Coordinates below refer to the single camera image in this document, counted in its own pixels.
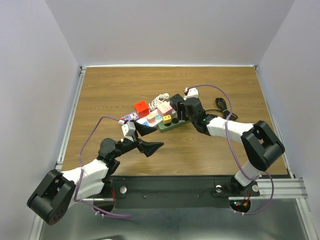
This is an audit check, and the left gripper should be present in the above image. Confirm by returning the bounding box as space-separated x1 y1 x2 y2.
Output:
112 119 163 159

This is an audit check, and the yellow green charger plug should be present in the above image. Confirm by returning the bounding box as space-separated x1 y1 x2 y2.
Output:
162 115 172 125

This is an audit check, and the purple power strip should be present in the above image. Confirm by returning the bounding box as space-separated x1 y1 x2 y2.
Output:
118 111 140 123

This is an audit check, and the red cube socket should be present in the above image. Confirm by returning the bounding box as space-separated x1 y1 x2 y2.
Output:
134 100 150 119

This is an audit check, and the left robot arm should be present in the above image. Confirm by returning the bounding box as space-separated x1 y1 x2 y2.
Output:
27 138 164 225

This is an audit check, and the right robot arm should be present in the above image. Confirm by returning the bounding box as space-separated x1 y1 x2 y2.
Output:
138 94 285 195

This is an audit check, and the black cube adapter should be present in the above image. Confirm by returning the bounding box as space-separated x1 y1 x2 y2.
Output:
169 93 184 112

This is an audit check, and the green power strip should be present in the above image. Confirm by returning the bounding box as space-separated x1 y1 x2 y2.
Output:
157 117 190 133

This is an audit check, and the pink cube socket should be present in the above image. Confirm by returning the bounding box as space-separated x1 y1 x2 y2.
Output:
157 101 173 117

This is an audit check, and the pink orange charger cube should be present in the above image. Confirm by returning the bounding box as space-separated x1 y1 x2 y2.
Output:
146 112 157 124

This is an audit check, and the white multicolour power strip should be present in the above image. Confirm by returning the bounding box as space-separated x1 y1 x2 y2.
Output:
137 103 176 127

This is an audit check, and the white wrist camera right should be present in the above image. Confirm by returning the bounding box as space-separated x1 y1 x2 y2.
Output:
183 87 199 100

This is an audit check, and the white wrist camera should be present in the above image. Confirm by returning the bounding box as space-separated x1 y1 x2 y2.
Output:
118 119 136 142
183 87 199 100

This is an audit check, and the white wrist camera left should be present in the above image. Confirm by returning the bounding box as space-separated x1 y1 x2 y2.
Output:
118 119 136 142

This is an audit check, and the white coiled power cable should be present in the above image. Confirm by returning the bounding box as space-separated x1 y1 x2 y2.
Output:
148 92 172 111

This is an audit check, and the black power cord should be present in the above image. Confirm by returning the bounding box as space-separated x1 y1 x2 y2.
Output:
204 97 238 121

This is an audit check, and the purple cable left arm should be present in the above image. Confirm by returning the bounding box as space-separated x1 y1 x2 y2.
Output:
73 115 133 219

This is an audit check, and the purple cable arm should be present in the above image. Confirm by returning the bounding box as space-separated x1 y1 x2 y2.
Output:
73 115 133 219
187 84 275 216

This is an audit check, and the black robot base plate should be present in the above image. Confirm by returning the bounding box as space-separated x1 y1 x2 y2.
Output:
91 175 260 209

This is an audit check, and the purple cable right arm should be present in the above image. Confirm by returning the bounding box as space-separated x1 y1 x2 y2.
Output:
187 84 275 216

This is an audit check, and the aluminium table edge rail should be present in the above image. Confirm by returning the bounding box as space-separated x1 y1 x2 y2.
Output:
55 66 87 172

